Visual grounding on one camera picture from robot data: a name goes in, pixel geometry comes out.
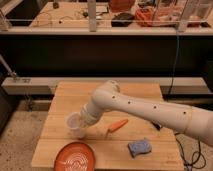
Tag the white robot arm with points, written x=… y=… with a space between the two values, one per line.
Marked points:
x=191 y=121

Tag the orange toy carrot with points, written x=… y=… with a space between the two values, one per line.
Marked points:
x=116 y=125

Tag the orange ceramic bowl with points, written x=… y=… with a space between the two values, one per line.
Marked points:
x=76 y=156

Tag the wooden table board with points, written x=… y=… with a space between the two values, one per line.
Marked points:
x=111 y=152

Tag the metal clamp stand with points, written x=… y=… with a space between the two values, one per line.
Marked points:
x=12 y=73

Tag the blue sponge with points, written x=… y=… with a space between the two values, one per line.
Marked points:
x=139 y=147

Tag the black rectangular block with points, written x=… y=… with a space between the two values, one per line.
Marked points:
x=157 y=126

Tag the orange tool case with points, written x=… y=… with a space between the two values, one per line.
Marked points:
x=158 y=17

